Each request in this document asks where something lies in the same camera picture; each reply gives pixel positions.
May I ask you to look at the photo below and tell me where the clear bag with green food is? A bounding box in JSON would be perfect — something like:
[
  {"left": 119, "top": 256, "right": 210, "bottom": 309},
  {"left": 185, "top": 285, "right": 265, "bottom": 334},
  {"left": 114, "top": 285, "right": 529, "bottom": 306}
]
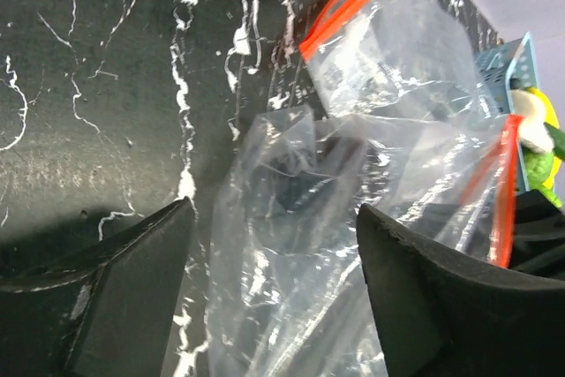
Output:
[{"left": 207, "top": 107, "right": 519, "bottom": 376}]

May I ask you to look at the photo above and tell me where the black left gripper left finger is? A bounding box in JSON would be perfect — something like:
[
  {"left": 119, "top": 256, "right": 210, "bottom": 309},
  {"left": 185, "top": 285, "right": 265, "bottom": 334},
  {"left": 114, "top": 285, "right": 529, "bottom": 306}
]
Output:
[{"left": 1, "top": 198, "right": 195, "bottom": 376}]

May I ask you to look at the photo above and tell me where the clear zip bag red seal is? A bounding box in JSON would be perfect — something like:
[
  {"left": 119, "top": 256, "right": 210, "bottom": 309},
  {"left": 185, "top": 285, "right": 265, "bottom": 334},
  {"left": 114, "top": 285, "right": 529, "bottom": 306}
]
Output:
[{"left": 299, "top": 0, "right": 490, "bottom": 122}]

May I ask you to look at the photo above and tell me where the light blue plastic basket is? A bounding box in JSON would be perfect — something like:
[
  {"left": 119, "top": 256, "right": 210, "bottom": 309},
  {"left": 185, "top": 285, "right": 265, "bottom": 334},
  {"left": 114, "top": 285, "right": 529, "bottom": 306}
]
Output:
[{"left": 475, "top": 34, "right": 539, "bottom": 194}]

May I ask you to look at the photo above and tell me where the white fake garlic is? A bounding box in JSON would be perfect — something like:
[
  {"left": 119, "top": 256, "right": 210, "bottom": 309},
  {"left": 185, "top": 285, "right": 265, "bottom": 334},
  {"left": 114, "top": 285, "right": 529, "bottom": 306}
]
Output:
[{"left": 510, "top": 87, "right": 554, "bottom": 154}]

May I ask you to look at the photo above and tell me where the yellow fake banana bunch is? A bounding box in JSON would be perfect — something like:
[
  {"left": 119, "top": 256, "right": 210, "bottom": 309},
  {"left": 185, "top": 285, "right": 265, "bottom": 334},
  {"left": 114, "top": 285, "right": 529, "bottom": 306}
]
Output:
[{"left": 527, "top": 87, "right": 560, "bottom": 129}]

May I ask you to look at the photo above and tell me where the green fake cucumber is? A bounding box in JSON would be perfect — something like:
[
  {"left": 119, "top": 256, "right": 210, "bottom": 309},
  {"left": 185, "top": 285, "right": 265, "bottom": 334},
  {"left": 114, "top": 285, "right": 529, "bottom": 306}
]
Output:
[{"left": 545, "top": 123, "right": 565, "bottom": 162}]

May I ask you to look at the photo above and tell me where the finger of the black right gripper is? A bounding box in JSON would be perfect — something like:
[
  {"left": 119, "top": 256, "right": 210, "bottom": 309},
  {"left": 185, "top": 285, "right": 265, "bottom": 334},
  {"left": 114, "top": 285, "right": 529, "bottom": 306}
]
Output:
[{"left": 509, "top": 190, "right": 565, "bottom": 280}]

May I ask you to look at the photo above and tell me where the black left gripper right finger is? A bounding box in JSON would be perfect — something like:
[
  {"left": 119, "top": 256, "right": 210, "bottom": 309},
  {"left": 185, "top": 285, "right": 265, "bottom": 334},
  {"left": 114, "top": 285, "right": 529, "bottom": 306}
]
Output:
[{"left": 357, "top": 205, "right": 564, "bottom": 376}]

